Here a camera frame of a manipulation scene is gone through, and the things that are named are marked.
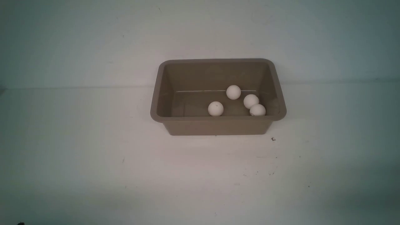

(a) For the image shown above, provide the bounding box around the white ping-pong ball with logo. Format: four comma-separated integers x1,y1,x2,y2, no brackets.
207,101,224,117

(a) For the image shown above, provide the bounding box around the plain white ping-pong ball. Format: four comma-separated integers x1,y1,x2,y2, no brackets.
249,104,266,116

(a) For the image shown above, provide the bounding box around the white ping-pong ball in bin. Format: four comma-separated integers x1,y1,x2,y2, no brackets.
243,94,259,109

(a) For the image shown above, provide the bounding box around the tan plastic bin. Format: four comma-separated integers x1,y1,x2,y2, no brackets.
150,58,287,136

